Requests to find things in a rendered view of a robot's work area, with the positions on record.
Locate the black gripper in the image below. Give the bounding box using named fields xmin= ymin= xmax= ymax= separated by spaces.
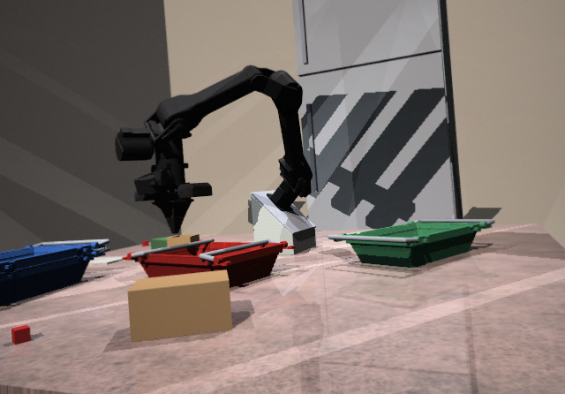
xmin=135 ymin=158 xmax=212 ymax=234

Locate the small red block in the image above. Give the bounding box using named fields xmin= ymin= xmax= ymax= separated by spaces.
xmin=11 ymin=325 xmax=31 ymax=344

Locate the red plastic tray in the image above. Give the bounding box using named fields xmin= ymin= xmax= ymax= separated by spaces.
xmin=122 ymin=241 xmax=296 ymax=287

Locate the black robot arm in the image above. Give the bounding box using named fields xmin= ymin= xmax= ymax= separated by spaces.
xmin=115 ymin=65 xmax=313 ymax=211

